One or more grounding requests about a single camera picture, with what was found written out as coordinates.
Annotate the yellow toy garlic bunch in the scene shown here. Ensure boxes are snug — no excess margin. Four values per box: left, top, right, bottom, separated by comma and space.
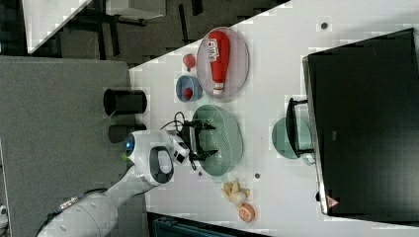
221, 181, 250, 206

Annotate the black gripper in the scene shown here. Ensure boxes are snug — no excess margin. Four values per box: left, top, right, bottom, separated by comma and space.
181, 120, 217, 160

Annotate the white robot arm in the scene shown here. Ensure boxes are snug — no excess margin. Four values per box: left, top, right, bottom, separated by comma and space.
36, 121, 215, 237

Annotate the orange slice toy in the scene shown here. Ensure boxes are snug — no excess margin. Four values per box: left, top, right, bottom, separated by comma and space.
238, 203, 255, 223

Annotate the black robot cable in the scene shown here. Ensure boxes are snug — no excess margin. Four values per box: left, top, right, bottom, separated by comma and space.
160, 111, 199, 172

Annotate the blue bowl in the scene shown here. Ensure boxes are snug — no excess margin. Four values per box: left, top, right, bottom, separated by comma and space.
175, 75, 203, 103

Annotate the pink oval plate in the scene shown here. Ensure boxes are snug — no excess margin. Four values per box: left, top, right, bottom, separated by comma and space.
196, 27, 249, 99

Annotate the green cup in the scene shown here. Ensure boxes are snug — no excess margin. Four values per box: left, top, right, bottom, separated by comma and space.
271, 118, 315, 166

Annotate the red ball in bowl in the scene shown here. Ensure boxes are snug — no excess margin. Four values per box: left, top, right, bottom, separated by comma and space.
184, 88, 193, 101

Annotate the red ketchup bottle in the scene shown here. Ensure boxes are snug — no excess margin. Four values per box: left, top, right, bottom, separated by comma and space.
207, 30, 230, 95

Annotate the red toy strawberry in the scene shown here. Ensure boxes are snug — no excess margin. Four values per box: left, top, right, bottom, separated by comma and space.
183, 53, 196, 72

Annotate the black cylinder holder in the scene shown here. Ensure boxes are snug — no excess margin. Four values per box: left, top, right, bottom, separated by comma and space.
103, 89, 147, 117

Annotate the green plastic strainer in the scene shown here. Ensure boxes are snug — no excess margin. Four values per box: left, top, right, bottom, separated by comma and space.
193, 105, 243, 184

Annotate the black toaster oven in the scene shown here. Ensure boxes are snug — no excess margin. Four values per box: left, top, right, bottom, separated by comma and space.
286, 29, 419, 226

